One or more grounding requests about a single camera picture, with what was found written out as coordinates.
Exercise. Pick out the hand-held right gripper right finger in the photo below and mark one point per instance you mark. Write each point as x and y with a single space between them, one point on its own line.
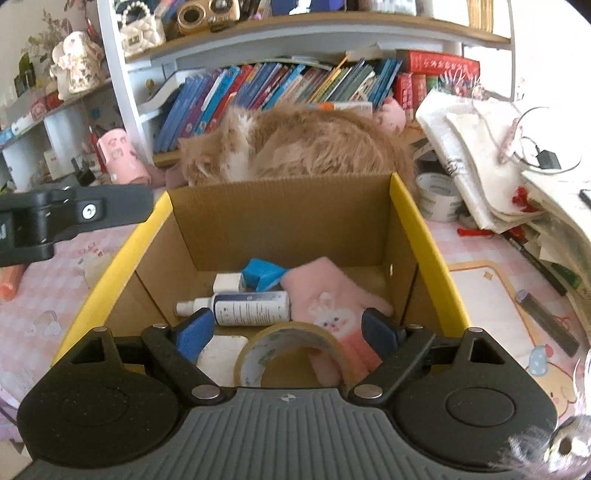
381 330

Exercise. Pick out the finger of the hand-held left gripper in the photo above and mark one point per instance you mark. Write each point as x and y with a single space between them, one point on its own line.
115 205

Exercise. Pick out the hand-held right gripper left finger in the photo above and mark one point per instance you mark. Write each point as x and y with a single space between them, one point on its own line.
196 334

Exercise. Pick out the pink bunny glove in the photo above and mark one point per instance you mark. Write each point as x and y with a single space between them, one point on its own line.
323 304

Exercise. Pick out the brown tape roll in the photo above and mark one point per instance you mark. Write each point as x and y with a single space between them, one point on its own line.
286 330

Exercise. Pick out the blue plastic packet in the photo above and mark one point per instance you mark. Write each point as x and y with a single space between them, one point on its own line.
263 272

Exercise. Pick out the yellow cardboard box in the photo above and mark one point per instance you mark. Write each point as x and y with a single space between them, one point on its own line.
277 221

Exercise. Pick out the white tissue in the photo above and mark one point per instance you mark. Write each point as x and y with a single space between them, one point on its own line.
221 360

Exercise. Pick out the pink printed cup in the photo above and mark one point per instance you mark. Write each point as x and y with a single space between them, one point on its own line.
120 157

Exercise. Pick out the white spray bottle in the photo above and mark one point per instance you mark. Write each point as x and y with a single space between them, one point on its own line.
249 308

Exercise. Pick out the small white bottle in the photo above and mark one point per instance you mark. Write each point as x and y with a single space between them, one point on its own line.
228 282

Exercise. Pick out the mauve cloth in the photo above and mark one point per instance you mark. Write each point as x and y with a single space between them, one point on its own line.
175 177

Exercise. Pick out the low white shelf unit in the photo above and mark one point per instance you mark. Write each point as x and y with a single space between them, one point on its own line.
55 138

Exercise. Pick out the white bookshelf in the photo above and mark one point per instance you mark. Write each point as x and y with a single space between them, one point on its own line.
124 92

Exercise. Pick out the red ribbon strip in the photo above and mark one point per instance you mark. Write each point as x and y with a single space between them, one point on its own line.
473 231

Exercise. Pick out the white tape roll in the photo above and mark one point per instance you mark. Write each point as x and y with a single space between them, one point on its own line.
438 203

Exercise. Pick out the floral plush rabbit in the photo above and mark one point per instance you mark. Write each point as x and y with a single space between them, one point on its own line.
78 64

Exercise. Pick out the grey metal bar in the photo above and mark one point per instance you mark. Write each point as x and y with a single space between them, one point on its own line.
547 323

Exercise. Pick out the black pen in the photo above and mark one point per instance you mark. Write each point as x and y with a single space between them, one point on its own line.
535 263

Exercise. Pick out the white pearl handbag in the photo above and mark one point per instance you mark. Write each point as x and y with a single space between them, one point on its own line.
138 30

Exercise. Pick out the red ribbon bow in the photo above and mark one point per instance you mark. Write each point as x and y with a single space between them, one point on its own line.
524 198

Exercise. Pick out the stack of white bags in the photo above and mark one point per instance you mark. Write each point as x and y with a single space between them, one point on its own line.
475 157

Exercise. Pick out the orange fluffy cat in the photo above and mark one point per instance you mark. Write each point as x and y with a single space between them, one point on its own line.
314 143

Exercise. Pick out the row of colourful books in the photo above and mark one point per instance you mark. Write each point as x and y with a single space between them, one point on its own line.
277 87

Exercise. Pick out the stack of papers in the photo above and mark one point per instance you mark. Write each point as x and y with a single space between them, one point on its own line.
563 230

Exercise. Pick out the gold speaker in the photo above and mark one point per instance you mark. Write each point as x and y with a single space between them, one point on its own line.
207 14

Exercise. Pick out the pink plush toy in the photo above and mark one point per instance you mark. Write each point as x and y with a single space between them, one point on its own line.
391 115

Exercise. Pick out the black charger plug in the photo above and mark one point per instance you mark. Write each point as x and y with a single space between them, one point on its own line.
548 160

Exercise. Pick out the thick red book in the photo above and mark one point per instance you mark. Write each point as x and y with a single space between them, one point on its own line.
438 62

